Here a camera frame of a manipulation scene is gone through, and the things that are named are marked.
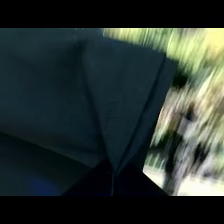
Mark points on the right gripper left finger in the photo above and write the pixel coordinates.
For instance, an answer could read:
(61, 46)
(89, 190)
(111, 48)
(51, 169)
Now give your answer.
(95, 183)

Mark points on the dark green garment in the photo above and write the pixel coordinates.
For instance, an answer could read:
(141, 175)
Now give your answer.
(66, 86)

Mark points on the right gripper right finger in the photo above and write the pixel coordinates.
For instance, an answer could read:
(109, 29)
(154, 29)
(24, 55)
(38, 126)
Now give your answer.
(135, 183)

